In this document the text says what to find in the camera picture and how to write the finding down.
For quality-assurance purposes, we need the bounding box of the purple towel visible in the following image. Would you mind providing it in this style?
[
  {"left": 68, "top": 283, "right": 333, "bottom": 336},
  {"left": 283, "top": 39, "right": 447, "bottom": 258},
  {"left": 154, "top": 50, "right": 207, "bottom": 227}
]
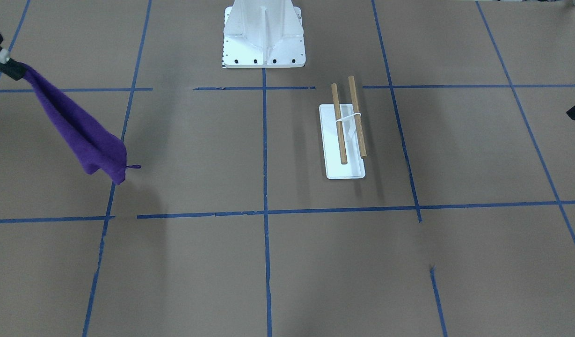
[{"left": 22, "top": 63, "right": 142, "bottom": 185}]

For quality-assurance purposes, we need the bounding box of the wooden rack rod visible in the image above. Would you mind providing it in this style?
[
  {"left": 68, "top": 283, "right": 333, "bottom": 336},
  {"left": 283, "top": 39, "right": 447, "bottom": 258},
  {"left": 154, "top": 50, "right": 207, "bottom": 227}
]
[
  {"left": 331, "top": 83, "right": 349, "bottom": 165},
  {"left": 348, "top": 75, "right": 368, "bottom": 159}
]

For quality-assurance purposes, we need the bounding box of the white rack base tray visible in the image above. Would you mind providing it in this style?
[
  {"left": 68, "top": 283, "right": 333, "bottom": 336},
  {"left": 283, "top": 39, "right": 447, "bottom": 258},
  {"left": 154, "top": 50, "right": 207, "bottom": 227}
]
[{"left": 319, "top": 104, "right": 366, "bottom": 180}]

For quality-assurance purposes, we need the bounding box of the white rack support bracket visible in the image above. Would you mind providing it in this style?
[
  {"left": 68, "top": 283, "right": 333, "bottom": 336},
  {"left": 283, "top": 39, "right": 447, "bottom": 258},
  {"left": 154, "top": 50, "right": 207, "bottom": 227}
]
[{"left": 336, "top": 112, "right": 361, "bottom": 146}]

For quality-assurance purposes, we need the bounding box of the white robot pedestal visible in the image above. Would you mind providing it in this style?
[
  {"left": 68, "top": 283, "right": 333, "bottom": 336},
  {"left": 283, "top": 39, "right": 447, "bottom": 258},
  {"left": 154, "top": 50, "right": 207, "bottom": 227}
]
[{"left": 222, "top": 0, "right": 306, "bottom": 69}]

